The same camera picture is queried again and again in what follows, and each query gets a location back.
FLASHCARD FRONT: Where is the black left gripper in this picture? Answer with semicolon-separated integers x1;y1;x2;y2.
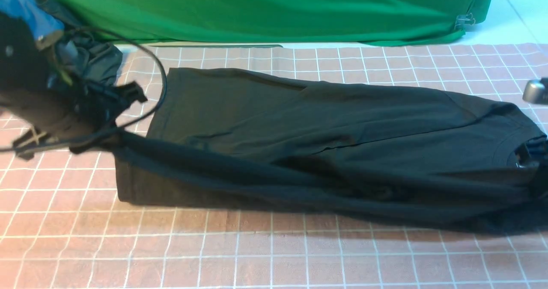
12;81;147;160

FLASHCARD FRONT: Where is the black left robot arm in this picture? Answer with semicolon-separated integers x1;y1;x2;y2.
0;14;147;160

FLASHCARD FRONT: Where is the dark gray long-sleeve top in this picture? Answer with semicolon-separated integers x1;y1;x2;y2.
113;68;547;235

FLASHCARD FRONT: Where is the metal binder clip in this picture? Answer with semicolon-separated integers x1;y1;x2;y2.
454;13;476;30

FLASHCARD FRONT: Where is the dark gray crumpled cloth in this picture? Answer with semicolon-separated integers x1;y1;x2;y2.
36;0;123;86

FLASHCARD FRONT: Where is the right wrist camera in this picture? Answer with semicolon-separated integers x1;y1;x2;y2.
522;77;548;106

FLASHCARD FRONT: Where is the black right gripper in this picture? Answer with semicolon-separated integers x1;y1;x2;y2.
515;140;548;168

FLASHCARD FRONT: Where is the pink grid-pattern table mat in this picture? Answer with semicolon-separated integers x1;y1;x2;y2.
0;43;547;289

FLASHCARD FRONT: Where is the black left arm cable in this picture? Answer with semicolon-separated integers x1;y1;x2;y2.
0;27;167;153

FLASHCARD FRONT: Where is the blue cloth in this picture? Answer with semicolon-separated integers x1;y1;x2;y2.
0;0;65;42

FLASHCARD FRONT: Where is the green backdrop cloth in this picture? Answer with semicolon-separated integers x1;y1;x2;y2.
56;0;491;47

